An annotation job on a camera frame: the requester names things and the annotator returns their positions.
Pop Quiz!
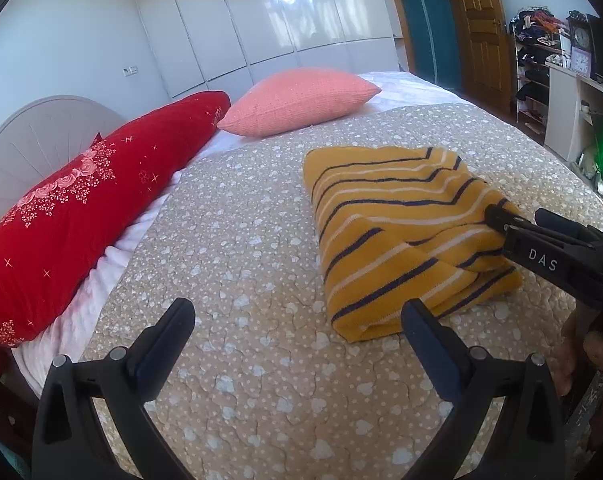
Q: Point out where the white glossy wardrobe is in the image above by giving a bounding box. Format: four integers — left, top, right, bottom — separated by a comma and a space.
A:
134, 0, 401, 101

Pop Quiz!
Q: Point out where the pink pillow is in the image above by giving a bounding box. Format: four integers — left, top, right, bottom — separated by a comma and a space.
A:
217, 66, 382, 137

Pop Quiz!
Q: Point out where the wooden door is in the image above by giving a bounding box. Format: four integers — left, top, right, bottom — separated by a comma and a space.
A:
441, 0, 517, 116

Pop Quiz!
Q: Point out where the red floral pillow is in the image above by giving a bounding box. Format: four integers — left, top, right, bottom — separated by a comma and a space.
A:
0, 91, 231, 347

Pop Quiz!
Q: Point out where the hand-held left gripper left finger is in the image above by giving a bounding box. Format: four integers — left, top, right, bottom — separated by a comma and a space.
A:
31, 297, 204, 480

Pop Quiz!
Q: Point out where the beige heart-print quilt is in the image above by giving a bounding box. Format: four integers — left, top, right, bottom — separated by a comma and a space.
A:
81, 102, 603, 480

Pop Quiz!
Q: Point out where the dark table clock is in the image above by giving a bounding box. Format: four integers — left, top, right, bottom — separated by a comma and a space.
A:
567, 11, 591, 53

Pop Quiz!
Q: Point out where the shelf with clothes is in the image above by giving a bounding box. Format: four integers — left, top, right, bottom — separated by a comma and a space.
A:
509, 6, 589, 136

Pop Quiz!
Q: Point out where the yellow striped sweater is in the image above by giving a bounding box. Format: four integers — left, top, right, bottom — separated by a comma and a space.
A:
303, 146, 525, 343

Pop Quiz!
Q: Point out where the grey round headboard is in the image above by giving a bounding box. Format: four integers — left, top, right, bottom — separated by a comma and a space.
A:
0, 95, 128, 238

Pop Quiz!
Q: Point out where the teal wall panel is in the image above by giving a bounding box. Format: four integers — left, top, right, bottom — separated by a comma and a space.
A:
389, 0, 465, 93

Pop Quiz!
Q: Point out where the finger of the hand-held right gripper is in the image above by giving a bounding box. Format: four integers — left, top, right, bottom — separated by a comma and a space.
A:
483, 202, 535, 241
534, 208, 602, 247

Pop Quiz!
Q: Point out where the white desk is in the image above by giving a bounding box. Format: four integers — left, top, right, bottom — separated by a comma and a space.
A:
544, 62, 603, 163

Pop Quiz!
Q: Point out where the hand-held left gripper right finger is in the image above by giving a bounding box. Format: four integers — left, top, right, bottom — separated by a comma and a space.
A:
400, 298, 568, 480

